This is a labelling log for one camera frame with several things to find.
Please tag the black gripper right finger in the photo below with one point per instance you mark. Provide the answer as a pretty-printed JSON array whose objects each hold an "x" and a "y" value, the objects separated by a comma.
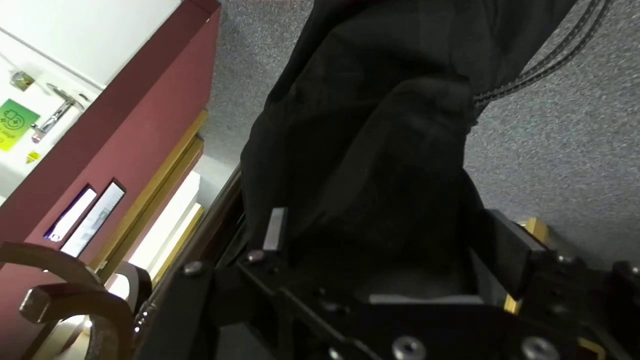
[{"x": 521, "y": 261}]

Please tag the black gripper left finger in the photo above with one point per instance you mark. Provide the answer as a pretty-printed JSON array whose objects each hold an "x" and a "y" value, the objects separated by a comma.
[{"x": 274, "y": 230}]

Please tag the black jersey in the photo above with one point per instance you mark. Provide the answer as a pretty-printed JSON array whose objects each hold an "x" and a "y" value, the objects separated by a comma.
[{"x": 372, "y": 132}]

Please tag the dark brown coat stand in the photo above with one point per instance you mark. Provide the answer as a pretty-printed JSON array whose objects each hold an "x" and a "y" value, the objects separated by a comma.
[{"x": 73, "y": 301}]

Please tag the white lower kitchen cabinets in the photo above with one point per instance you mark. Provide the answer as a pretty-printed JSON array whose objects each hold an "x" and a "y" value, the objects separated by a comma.
[{"x": 87, "y": 32}]

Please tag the wooden door frame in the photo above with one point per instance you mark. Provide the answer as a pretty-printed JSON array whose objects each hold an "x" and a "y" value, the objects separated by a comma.
[{"x": 161, "y": 187}]

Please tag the green wall sign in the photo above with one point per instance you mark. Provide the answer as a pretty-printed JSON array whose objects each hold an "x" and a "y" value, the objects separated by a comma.
[{"x": 15, "y": 123}]

